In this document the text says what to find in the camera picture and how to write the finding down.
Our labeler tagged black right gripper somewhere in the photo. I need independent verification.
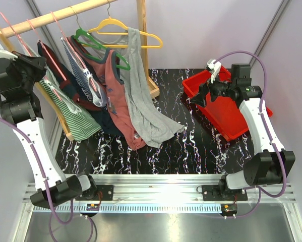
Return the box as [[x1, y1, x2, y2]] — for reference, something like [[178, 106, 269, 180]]
[[190, 71, 236, 108]]

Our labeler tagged aluminium mounting rail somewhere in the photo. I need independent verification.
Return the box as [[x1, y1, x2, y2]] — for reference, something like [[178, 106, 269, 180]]
[[13, 174, 302, 241]]

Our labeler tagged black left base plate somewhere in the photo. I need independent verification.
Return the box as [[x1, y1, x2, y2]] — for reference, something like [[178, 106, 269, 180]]
[[76, 185, 114, 201]]

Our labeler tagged green hanger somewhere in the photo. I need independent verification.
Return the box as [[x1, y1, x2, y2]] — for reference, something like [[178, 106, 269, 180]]
[[74, 14, 131, 71]]

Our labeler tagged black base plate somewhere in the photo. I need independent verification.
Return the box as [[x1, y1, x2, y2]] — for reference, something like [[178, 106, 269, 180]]
[[201, 185, 248, 202], [76, 185, 114, 201]]

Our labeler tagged yellow hanger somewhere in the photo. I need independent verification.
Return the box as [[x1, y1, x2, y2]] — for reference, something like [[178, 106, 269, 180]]
[[87, 2, 163, 50]]

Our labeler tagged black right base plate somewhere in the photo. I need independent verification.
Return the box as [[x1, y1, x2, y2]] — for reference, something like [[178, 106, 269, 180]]
[[201, 185, 248, 202]]

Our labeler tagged wooden clothes rack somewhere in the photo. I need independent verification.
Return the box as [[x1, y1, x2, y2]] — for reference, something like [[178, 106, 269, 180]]
[[0, 0, 159, 142]]

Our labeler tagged grey tank top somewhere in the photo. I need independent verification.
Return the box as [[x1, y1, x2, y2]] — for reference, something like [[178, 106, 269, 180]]
[[92, 32, 185, 148]]

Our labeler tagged green striped tank top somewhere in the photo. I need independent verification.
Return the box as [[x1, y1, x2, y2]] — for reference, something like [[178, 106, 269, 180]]
[[21, 41, 102, 142]]

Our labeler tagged red plastic bin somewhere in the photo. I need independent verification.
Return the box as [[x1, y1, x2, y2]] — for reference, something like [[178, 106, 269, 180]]
[[182, 64, 274, 142]]

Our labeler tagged blue striped tank top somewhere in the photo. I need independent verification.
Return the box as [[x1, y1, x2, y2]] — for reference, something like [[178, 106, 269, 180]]
[[61, 37, 111, 108]]

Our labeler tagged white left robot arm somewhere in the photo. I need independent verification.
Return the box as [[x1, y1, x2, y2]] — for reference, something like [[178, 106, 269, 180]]
[[0, 44, 98, 208]]

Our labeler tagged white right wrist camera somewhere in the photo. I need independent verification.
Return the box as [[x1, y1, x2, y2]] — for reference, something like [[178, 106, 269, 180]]
[[206, 59, 221, 83]]

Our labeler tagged navy maroon tank top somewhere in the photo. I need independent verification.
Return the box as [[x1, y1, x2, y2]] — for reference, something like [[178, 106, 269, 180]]
[[37, 43, 123, 136]]

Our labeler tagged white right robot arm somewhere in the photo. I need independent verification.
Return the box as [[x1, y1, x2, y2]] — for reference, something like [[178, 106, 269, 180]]
[[191, 59, 295, 200]]

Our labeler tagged salmon pink tank top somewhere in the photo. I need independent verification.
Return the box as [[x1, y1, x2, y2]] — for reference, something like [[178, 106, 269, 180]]
[[68, 36, 146, 150]]

